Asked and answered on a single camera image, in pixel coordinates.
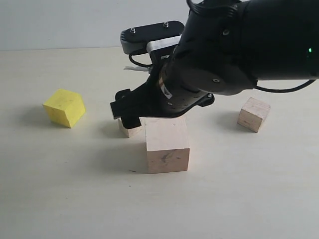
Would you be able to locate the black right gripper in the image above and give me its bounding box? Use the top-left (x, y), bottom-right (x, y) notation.
top-left (110, 61), bottom-right (215, 129)

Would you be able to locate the large wooden cube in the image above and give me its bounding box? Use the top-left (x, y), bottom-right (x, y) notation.
top-left (144, 117), bottom-right (190, 174)

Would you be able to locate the yellow cube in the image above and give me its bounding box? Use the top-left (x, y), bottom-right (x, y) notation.
top-left (42, 89), bottom-right (86, 128)

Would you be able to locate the medium wooden cube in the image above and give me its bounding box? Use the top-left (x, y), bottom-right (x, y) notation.
top-left (237, 97), bottom-right (271, 133)

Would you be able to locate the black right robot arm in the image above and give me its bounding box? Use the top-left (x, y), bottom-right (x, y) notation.
top-left (110, 0), bottom-right (319, 129)

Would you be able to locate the small wooden cube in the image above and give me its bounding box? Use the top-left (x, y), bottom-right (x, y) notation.
top-left (118, 118), bottom-right (143, 138)

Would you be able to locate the white paper label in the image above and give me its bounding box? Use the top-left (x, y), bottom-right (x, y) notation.
top-left (124, 66), bottom-right (151, 72)

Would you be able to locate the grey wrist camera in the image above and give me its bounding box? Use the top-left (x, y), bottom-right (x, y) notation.
top-left (120, 20), bottom-right (184, 55)

